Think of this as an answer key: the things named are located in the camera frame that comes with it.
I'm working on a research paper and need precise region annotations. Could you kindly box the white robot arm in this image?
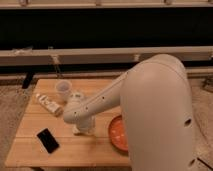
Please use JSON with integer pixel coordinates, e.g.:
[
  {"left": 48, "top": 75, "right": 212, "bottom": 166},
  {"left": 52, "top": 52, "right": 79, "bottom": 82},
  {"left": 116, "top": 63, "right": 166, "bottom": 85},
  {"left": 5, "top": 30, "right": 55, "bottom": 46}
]
[{"left": 63, "top": 54, "right": 198, "bottom": 171}]

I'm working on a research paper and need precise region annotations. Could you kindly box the orange bowl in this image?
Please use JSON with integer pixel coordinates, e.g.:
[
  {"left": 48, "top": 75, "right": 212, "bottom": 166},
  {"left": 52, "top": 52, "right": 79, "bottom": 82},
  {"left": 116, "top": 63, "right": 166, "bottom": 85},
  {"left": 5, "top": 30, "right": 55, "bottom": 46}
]
[{"left": 108, "top": 115, "right": 128, "bottom": 152}]

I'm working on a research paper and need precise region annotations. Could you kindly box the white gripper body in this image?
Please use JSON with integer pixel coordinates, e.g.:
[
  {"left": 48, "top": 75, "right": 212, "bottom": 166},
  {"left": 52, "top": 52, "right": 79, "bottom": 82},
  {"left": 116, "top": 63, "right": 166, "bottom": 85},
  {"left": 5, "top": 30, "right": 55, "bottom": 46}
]
[{"left": 68, "top": 92, "right": 95, "bottom": 134}]

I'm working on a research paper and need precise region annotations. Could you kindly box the grey metal rail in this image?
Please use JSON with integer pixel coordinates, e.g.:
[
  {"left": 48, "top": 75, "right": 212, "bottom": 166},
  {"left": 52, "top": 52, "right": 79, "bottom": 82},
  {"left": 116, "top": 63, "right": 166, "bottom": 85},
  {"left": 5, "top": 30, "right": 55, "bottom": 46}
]
[{"left": 0, "top": 46, "right": 213, "bottom": 66}]

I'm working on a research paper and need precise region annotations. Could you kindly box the black smartphone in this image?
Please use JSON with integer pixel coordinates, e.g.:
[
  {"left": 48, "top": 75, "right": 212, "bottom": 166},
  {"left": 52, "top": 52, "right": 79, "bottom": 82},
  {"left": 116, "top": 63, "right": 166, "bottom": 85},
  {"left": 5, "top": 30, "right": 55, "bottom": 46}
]
[{"left": 37, "top": 128, "right": 59, "bottom": 154}]

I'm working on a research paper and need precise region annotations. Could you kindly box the white tube bottle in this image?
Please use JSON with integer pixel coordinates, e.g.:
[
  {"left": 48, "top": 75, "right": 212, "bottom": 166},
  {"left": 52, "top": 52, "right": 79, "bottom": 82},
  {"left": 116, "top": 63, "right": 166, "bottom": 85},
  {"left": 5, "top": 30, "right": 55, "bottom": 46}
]
[{"left": 36, "top": 93, "right": 63, "bottom": 117}]

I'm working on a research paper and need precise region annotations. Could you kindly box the clear plastic cup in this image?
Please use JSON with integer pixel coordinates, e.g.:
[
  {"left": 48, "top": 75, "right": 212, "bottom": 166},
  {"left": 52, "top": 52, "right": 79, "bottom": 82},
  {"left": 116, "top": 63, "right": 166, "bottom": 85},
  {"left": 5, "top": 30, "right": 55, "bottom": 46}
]
[{"left": 55, "top": 80, "right": 72, "bottom": 101}]

